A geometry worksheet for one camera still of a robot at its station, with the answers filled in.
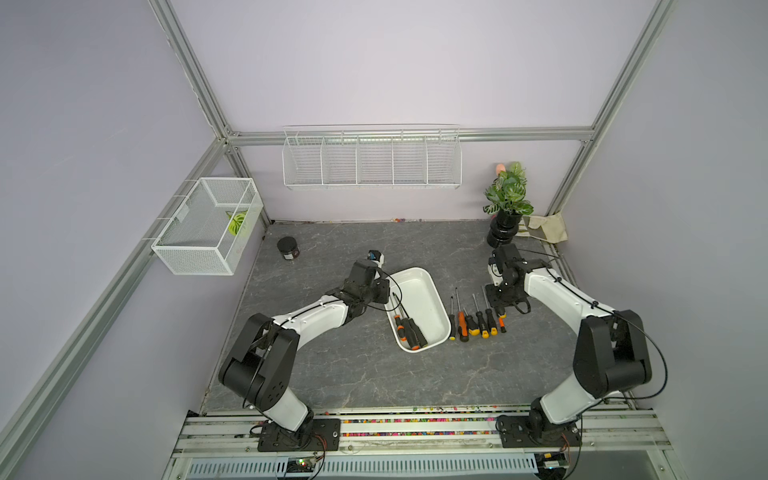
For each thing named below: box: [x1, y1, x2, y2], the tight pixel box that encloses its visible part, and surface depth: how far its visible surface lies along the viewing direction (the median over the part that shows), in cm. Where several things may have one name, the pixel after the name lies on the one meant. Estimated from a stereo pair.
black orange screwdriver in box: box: [392, 292, 417, 351], surface depth 88 cm
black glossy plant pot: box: [487, 209, 523, 249], surface depth 109 cm
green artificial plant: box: [483, 161, 535, 215], surface depth 96 cm
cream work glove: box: [528, 210, 568, 243], surface depth 121 cm
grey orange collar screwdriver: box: [390, 295, 407, 342], surface depth 91 cm
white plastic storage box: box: [384, 267, 452, 353], surface depth 93 cm
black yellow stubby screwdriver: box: [482, 286, 499, 336], surface depth 95 cm
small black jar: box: [277, 236, 300, 260], surface depth 111 cm
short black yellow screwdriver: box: [463, 307, 480, 336], surface depth 91 cm
